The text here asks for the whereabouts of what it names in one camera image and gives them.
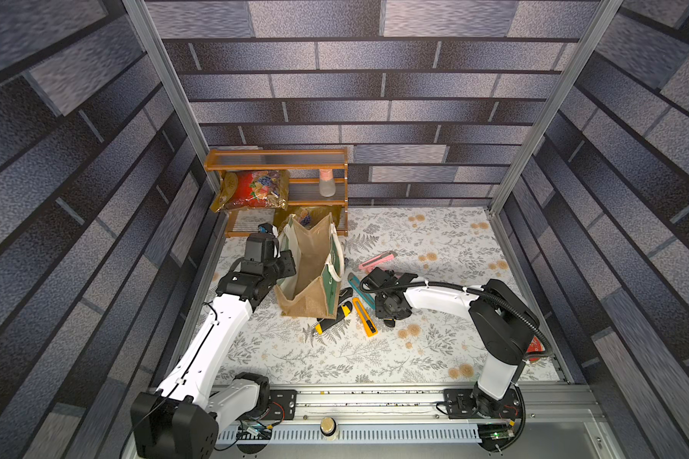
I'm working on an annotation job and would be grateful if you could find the teal utility knife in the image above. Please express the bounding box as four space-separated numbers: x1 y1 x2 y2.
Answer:
348 273 376 311

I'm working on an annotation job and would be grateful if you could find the burlap green Christmas tote bag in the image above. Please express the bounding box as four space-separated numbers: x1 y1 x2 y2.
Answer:
274 214 345 319

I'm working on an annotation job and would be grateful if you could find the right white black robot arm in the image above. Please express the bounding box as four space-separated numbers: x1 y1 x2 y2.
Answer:
359 268 553 421

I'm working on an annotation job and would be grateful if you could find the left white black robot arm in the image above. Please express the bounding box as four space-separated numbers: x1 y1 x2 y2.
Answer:
130 224 296 458

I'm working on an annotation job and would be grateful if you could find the orange utility knife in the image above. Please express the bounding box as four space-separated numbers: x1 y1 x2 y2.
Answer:
352 298 378 338

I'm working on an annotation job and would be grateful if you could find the black yellow utility knife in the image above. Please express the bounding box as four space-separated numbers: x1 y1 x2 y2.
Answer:
309 300 353 337

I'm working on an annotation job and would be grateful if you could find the red gold snack bag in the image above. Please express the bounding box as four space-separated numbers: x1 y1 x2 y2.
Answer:
210 169 290 212

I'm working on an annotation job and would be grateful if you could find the small pink capped bottle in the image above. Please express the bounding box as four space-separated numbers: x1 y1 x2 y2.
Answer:
319 168 336 198

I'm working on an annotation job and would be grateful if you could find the wooden two-tier shelf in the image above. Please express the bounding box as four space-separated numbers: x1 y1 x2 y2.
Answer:
204 147 349 237

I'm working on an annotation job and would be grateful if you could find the small gold lid jar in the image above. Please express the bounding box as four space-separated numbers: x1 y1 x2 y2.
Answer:
320 417 339 440

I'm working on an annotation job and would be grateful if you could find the red round tin lid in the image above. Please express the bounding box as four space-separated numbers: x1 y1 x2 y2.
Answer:
526 337 545 363

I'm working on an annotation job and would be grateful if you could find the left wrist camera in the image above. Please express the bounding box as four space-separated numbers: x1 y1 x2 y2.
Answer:
258 223 279 237

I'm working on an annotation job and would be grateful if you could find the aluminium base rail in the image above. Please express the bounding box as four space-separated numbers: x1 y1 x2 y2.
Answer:
119 382 627 459

